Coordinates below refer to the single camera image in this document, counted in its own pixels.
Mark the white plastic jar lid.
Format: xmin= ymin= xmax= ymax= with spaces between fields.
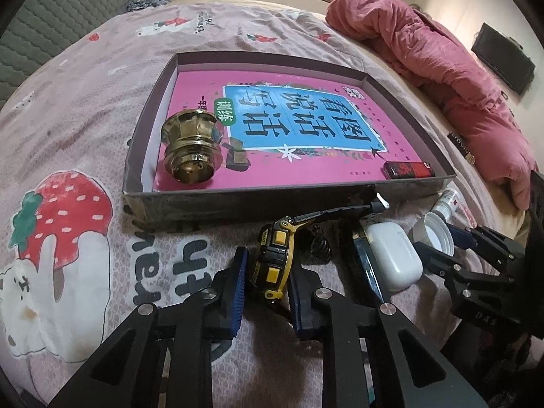
xmin=411 ymin=212 xmax=455 ymax=256

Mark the white earbuds case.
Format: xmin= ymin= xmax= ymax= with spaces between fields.
xmin=364 ymin=222 xmax=423 ymax=293

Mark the small white pill bottle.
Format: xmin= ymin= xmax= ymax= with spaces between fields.
xmin=430 ymin=187 xmax=459 ymax=222

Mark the black folding knife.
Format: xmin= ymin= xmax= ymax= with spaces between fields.
xmin=351 ymin=221 xmax=391 ymax=307

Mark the black gold label box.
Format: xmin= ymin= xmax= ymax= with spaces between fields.
xmin=447 ymin=131 xmax=476 ymax=166

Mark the red black lighter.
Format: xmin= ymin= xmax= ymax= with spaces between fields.
xmin=382 ymin=161 xmax=435 ymax=180

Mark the pink strawberry print blanket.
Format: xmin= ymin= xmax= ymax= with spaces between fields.
xmin=0 ymin=1 xmax=503 ymax=408

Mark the brass door knob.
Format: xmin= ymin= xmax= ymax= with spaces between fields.
xmin=160 ymin=109 xmax=222 ymax=184

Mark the pink Chinese workbook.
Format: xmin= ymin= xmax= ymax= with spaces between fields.
xmin=161 ymin=70 xmax=429 ymax=191

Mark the pink rolled quilt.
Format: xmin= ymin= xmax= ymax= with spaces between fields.
xmin=325 ymin=0 xmax=538 ymax=211

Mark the dark patterned cloth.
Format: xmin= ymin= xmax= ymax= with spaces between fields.
xmin=124 ymin=0 xmax=171 ymax=13

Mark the grey quilted headboard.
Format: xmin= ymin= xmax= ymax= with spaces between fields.
xmin=1 ymin=0 xmax=133 ymax=104

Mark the wall television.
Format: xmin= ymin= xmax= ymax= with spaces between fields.
xmin=471 ymin=23 xmax=536 ymax=96

